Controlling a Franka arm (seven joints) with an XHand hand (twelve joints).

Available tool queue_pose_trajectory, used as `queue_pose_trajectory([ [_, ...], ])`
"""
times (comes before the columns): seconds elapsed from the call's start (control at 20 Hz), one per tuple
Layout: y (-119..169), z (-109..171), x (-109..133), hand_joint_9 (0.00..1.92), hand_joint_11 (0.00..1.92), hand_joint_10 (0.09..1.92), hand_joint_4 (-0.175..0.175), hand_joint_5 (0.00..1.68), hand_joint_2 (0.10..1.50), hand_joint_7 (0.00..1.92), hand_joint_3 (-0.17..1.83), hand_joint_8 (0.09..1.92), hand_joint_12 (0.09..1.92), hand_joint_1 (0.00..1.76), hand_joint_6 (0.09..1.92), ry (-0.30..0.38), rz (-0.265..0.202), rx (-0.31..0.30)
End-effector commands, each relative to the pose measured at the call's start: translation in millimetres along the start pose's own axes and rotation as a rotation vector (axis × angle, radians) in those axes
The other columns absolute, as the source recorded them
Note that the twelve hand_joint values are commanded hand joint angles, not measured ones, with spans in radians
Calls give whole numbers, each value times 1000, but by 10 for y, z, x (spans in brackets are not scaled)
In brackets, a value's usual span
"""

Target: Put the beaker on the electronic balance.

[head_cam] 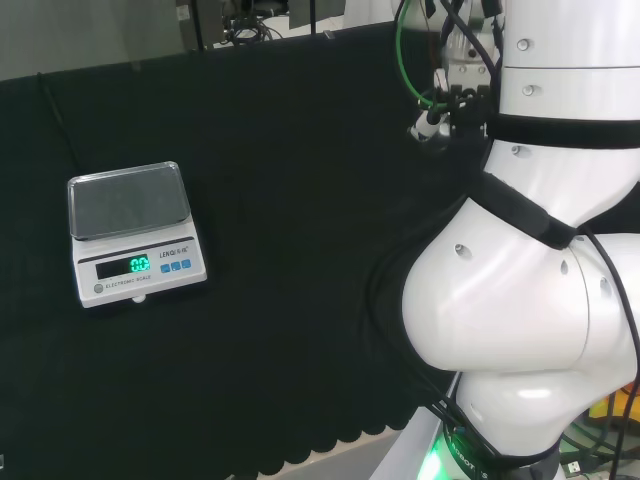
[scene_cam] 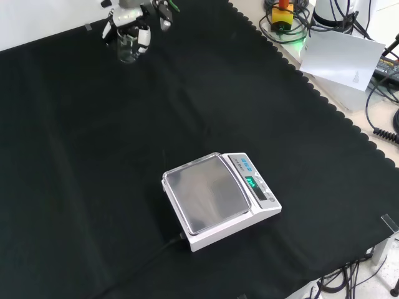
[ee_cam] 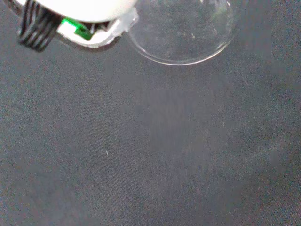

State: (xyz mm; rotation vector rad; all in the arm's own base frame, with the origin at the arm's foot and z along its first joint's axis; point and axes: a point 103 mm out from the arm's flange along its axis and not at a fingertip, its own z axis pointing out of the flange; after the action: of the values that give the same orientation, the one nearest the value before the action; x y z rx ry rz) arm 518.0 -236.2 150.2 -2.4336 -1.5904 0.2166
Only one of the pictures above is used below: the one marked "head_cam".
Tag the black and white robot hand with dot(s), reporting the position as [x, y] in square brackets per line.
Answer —
[467, 107]

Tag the white electronic balance steel pan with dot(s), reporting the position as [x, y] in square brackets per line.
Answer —
[135, 240]

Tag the black tripod pole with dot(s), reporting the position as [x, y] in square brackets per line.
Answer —
[311, 17]

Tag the black bench cloth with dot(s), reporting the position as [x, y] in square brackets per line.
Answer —
[280, 200]

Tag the yellow stop button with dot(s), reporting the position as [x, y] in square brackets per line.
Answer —
[625, 400]

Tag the pale board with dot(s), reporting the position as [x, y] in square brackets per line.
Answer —
[360, 455]

